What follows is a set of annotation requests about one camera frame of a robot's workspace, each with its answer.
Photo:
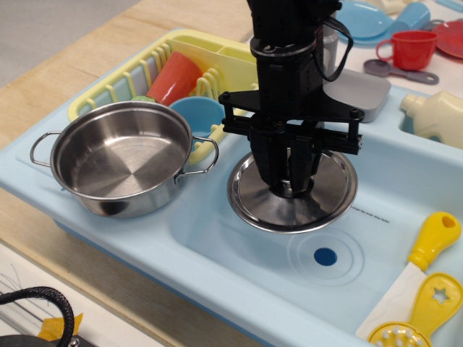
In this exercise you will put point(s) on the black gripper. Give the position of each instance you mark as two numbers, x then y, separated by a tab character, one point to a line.
315	122

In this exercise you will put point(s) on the steel pot lid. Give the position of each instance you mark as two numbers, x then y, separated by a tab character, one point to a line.
280	210

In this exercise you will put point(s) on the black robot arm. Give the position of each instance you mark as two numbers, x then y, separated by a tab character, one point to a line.
286	44

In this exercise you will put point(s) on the blue cup in rack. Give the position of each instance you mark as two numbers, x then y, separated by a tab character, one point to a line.
201	113

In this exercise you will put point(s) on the yellow dish rack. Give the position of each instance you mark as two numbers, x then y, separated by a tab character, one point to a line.
226	65

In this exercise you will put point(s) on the grey toy faucet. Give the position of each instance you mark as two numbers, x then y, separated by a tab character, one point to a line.
346	92

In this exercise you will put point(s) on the grey measuring spoon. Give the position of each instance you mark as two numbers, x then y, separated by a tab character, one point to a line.
380	68

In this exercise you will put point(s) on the red cup in rack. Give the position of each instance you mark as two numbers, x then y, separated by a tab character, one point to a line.
176	80

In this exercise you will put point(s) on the light blue toy sink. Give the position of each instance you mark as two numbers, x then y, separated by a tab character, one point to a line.
194	273

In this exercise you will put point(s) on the blue toy plate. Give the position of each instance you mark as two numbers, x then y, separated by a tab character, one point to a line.
368	25

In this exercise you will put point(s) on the cream soap bottle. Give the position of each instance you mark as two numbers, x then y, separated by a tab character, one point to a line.
436	117

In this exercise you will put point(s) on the red toy mug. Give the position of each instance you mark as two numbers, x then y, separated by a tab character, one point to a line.
408	50

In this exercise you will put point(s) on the green item in rack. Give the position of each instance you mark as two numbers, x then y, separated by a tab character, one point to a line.
143	98

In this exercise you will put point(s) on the blue toy cup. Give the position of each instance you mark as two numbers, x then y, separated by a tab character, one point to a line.
415	16

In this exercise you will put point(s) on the red toy plate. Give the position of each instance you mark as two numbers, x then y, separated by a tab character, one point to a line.
450	38

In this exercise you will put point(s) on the orange tape piece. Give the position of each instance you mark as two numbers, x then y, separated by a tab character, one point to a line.
53	328

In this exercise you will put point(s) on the steel pot with handles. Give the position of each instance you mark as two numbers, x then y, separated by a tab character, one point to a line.
122	160

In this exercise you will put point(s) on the yellow handled toy knife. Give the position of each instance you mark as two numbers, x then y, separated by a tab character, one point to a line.
438	232

